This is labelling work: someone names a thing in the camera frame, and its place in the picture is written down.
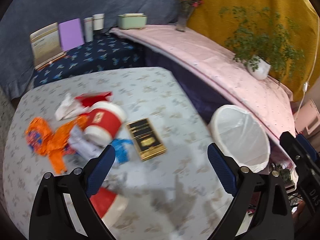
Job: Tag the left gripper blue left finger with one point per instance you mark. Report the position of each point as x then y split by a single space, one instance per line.
97 169

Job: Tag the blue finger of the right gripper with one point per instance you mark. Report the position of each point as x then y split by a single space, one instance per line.
307 146

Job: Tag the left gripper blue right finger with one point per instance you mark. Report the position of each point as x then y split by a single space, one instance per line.
224 168

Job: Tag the blue wrapper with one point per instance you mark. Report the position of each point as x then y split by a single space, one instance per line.
120 150

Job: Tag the white grey plastic bag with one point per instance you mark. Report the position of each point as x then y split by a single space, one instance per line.
81 146

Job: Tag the red paper cup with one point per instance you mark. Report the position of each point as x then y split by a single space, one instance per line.
109 205
103 123

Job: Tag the black gold cigarette box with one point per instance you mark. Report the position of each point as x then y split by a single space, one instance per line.
146 140

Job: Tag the orange plastic bag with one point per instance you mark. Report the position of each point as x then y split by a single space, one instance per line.
53 144

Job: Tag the white tissue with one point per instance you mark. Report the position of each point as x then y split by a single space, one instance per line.
69 108

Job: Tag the red box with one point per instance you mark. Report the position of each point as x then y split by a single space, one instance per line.
89 99

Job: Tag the white trash bin with liner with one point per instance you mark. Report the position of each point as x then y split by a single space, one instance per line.
238 135

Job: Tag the person's right hand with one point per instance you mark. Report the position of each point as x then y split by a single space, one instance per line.
301 216

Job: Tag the pink appliance box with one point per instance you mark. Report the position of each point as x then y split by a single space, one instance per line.
307 123

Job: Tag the floral grey tablecloth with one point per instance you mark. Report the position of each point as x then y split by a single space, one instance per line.
161 167

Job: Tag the potted green fern plant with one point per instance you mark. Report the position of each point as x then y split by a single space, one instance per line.
263 35

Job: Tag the navy floral cloth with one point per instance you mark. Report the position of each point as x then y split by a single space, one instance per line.
107 53

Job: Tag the pink cloth cover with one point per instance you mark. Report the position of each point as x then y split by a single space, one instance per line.
213 64

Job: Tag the open book on stand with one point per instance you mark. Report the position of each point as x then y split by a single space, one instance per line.
46 47

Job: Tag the purple notebook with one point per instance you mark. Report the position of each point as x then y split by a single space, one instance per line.
71 35

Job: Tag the tall white tube bottle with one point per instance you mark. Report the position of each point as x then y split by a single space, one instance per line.
88 28

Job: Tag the mint green tissue box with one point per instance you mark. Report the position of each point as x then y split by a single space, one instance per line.
132 21

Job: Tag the glass vase with red flowers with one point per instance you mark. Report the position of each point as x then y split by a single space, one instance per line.
185 10

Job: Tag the blue denim backdrop cloth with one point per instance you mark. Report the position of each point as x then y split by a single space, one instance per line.
24 17

